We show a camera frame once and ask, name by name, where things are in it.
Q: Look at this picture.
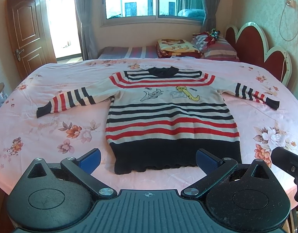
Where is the striped knit sweater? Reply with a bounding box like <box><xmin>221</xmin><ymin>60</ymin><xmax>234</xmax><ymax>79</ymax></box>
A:
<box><xmin>36</xmin><ymin>67</ymin><xmax>279</xmax><ymax>175</ymax></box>

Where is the striped pillow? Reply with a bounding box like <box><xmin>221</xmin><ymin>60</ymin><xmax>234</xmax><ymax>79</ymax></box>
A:
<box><xmin>191</xmin><ymin>33</ymin><xmax>239</xmax><ymax>61</ymax></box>

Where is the red white headboard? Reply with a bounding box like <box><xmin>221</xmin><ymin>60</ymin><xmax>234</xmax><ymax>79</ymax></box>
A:
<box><xmin>225</xmin><ymin>22</ymin><xmax>292</xmax><ymax>86</ymax></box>

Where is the yellow red folded blanket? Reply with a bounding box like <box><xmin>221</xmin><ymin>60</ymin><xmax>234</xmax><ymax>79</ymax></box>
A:
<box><xmin>156</xmin><ymin>38</ymin><xmax>202</xmax><ymax>58</ymax></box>

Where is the brown wooden door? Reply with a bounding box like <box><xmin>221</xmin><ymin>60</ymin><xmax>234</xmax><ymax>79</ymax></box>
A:
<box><xmin>5</xmin><ymin>0</ymin><xmax>56</xmax><ymax>79</ymax></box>

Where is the striped bed sheet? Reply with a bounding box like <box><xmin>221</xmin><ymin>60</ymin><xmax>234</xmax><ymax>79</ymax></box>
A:
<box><xmin>99</xmin><ymin>46</ymin><xmax>158</xmax><ymax>59</ymax></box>

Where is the window with sliding panes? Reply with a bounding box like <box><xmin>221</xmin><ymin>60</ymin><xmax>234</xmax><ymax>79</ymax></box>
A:
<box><xmin>102</xmin><ymin>0</ymin><xmax>205</xmax><ymax>26</ymax></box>

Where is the grey left curtain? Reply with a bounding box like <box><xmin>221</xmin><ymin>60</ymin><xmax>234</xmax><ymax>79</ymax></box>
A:
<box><xmin>75</xmin><ymin>0</ymin><xmax>98</xmax><ymax>60</ymax></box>

